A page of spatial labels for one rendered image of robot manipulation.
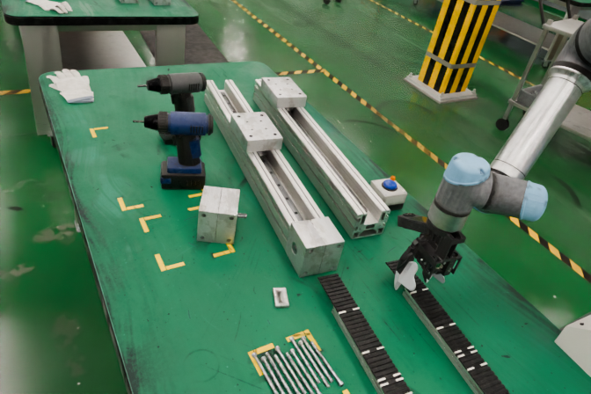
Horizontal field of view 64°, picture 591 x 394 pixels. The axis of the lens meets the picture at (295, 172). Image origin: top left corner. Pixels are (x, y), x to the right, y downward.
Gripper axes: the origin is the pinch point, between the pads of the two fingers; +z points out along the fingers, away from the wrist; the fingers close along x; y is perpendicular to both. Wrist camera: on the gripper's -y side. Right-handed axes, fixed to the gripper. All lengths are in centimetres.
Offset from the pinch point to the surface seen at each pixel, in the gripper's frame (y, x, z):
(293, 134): -63, -4, -3
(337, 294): -0.7, -19.4, -0.2
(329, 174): -36.6, -4.6, -5.2
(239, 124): -60, -24, -9
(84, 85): -111, -64, 2
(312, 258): -10.0, -21.7, -2.7
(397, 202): -27.0, 14.4, 0.3
